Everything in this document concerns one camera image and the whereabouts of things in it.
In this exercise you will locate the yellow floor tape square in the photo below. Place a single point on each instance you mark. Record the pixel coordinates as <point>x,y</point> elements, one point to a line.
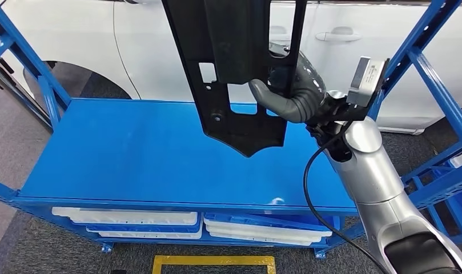
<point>215,260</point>

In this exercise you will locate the black plastic panel part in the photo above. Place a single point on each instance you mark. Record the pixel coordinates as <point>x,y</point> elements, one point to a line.
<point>234,38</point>

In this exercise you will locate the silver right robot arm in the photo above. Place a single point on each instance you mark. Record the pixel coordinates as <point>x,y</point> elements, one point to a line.
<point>370,174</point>

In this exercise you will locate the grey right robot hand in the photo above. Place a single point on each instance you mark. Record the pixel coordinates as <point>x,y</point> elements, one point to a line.
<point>310,90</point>

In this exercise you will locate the black car tyre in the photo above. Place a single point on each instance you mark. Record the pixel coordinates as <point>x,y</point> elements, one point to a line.
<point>83,81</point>

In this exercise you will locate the white car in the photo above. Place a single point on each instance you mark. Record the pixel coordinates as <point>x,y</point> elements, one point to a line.
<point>64,30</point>

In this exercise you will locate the white plastic tray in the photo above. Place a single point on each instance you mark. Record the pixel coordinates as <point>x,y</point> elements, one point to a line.
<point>151,235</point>
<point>261,239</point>
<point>261,231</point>
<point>121,217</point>
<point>461,159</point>

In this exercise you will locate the blue metal shelf rack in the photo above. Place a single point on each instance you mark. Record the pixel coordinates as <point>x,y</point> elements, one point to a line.
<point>140,151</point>

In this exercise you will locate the blue wheeled cart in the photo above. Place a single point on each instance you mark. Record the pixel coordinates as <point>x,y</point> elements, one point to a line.
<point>461,204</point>

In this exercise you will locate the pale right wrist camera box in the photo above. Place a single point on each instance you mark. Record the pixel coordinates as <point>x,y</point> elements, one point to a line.
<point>367,81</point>

